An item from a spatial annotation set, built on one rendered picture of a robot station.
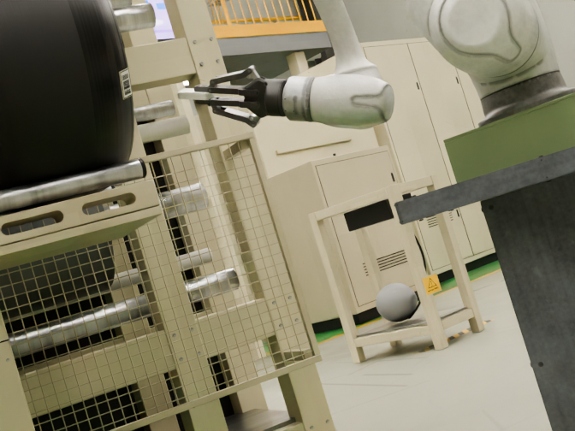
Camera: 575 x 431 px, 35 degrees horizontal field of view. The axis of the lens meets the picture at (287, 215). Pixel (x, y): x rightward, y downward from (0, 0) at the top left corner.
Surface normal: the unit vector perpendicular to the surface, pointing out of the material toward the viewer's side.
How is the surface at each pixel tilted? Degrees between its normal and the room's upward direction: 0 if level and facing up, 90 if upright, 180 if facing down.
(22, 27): 87
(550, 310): 90
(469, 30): 96
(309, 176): 90
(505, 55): 150
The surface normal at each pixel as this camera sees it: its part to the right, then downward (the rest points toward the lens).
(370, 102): -0.09, 0.13
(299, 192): -0.71, 0.18
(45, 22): 0.39, -0.21
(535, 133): -0.29, 0.04
